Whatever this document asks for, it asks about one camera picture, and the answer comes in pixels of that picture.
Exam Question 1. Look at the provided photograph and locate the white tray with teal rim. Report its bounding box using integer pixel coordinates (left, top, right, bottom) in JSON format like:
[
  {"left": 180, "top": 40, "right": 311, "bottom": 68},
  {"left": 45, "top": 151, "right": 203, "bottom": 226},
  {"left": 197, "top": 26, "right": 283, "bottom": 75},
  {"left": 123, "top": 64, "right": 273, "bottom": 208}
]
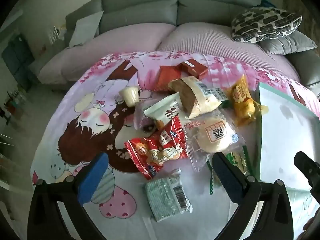
[{"left": 255, "top": 82, "right": 320, "bottom": 190}]

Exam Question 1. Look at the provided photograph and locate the yellow bread packet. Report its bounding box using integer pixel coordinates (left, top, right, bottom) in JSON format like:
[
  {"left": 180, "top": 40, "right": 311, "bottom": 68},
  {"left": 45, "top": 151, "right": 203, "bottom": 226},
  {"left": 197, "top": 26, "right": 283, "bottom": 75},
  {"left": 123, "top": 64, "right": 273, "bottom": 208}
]
[{"left": 226, "top": 74, "right": 268, "bottom": 127}]

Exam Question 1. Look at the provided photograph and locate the teal cabinet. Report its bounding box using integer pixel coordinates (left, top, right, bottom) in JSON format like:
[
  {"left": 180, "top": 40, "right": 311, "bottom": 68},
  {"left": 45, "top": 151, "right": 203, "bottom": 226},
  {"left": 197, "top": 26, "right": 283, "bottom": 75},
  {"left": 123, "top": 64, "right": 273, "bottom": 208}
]
[{"left": 1, "top": 34, "right": 35, "bottom": 80}]

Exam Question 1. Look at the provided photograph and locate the beige bread packet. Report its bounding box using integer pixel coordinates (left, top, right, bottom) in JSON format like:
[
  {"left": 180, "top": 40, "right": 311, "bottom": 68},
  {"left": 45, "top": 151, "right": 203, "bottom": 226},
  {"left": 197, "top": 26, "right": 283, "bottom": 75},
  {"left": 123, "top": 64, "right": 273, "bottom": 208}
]
[{"left": 167, "top": 77, "right": 227, "bottom": 119}]

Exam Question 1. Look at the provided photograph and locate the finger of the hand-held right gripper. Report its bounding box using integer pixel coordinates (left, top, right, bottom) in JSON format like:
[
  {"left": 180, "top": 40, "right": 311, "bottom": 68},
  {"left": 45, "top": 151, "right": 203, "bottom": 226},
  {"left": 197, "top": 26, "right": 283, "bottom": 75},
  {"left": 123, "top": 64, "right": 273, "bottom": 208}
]
[{"left": 294, "top": 151, "right": 320, "bottom": 198}]

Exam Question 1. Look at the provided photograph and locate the green sawtooth-edged packet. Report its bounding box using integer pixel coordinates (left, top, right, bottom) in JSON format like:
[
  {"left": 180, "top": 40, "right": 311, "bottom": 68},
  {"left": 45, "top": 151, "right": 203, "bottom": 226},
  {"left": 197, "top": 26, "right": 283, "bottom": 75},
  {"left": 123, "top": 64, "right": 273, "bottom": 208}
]
[{"left": 207, "top": 146, "right": 252, "bottom": 195}]

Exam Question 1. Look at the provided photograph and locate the cream pudding cup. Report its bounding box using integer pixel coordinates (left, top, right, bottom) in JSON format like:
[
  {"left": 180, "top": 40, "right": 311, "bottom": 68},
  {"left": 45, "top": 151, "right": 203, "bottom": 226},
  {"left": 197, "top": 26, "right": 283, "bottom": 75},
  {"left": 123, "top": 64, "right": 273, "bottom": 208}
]
[{"left": 119, "top": 86, "right": 139, "bottom": 107}]

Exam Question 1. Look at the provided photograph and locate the grey sofa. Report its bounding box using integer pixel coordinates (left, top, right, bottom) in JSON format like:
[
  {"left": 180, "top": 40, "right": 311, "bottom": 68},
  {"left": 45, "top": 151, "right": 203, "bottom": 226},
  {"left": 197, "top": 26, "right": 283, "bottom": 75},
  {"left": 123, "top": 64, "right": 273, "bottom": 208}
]
[{"left": 29, "top": 0, "right": 320, "bottom": 98}]

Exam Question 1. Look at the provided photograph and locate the red white packet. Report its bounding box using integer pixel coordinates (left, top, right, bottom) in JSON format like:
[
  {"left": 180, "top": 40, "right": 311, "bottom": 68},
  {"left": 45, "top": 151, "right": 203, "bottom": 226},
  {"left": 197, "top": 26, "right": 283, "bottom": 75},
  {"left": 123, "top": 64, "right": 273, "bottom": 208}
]
[{"left": 156, "top": 116, "right": 187, "bottom": 147}]

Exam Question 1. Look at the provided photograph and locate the pale square pillow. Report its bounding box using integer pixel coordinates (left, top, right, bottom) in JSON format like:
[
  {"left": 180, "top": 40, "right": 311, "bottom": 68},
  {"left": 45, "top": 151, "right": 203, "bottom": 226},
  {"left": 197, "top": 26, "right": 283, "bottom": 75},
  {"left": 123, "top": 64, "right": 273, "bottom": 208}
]
[{"left": 69, "top": 10, "right": 104, "bottom": 47}]

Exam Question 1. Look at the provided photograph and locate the mint green packet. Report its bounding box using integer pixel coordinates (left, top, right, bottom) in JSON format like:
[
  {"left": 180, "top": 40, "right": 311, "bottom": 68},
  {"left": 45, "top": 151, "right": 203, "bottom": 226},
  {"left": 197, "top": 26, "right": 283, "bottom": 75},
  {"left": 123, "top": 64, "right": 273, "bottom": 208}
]
[{"left": 145, "top": 172, "right": 193, "bottom": 222}]

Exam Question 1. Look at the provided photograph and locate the black white patterned pillow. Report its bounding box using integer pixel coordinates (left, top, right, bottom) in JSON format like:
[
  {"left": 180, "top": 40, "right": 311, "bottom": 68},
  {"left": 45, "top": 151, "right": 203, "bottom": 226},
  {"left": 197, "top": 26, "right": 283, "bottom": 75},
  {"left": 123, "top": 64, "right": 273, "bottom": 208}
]
[{"left": 231, "top": 6, "right": 303, "bottom": 43}]

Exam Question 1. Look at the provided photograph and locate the white wafer packet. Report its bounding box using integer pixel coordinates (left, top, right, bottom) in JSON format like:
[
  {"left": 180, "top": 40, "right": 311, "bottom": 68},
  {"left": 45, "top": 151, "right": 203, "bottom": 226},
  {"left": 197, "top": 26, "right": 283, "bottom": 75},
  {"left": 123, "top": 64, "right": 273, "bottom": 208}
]
[{"left": 143, "top": 92, "right": 187, "bottom": 130}]

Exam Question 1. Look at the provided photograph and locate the pale paper clutter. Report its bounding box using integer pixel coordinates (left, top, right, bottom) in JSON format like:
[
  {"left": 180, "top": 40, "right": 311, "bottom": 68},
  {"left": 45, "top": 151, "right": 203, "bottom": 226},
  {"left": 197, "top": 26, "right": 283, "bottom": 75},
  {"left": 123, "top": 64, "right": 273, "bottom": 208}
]
[{"left": 49, "top": 25, "right": 67, "bottom": 43}]

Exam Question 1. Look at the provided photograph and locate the red cookie packet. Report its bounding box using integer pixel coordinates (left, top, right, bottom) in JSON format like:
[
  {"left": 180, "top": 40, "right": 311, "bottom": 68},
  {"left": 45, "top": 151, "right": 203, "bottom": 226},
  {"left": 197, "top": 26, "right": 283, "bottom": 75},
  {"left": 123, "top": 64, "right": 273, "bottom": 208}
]
[{"left": 124, "top": 136, "right": 190, "bottom": 180}]

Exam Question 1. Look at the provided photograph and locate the pink ribbed seat cover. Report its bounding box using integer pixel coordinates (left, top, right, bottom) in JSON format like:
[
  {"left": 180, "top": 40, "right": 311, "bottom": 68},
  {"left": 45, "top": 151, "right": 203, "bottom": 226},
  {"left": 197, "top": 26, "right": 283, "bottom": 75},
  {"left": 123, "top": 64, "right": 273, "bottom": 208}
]
[{"left": 37, "top": 21, "right": 300, "bottom": 85}]

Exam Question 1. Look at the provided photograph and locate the printed blanket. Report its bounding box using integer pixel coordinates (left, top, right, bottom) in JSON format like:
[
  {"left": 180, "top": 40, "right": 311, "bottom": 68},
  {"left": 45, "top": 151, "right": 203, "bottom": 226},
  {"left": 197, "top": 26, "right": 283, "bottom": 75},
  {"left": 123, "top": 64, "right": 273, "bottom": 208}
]
[{"left": 30, "top": 50, "right": 320, "bottom": 240}]

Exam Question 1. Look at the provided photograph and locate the red box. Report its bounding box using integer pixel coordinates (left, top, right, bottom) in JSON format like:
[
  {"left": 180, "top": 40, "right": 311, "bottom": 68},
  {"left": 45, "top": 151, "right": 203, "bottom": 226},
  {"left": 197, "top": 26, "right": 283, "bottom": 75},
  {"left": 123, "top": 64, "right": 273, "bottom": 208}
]
[{"left": 175, "top": 59, "right": 208, "bottom": 79}]

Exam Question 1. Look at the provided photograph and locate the purple packet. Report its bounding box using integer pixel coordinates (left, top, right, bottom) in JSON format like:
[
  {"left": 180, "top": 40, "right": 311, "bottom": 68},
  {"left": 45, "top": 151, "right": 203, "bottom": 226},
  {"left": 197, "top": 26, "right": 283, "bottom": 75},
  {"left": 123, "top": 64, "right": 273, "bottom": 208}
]
[{"left": 134, "top": 100, "right": 160, "bottom": 133}]

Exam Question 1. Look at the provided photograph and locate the clear round bun packet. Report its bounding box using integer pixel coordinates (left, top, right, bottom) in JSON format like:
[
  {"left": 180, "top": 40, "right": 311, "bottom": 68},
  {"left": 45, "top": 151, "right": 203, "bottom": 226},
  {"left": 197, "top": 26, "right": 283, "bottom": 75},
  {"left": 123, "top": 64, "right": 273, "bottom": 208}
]
[{"left": 185, "top": 107, "right": 247, "bottom": 172}]

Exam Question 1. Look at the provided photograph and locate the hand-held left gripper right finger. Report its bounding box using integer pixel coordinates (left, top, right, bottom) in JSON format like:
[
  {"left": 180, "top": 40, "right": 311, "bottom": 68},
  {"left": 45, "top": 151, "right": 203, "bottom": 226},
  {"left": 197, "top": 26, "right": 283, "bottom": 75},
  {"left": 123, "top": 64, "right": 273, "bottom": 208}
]
[{"left": 211, "top": 152, "right": 294, "bottom": 240}]

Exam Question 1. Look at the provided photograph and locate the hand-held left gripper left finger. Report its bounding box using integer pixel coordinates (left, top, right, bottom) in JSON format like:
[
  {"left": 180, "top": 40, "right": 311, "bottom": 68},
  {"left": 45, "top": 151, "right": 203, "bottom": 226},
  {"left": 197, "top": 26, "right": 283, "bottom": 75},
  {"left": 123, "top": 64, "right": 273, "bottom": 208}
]
[{"left": 27, "top": 152, "right": 110, "bottom": 240}]

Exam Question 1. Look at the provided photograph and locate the grey pillow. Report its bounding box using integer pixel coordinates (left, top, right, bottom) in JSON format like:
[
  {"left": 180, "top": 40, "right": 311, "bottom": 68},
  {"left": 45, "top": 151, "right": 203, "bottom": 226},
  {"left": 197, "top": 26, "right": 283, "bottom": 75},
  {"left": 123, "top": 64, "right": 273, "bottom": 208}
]
[{"left": 257, "top": 31, "right": 318, "bottom": 55}]

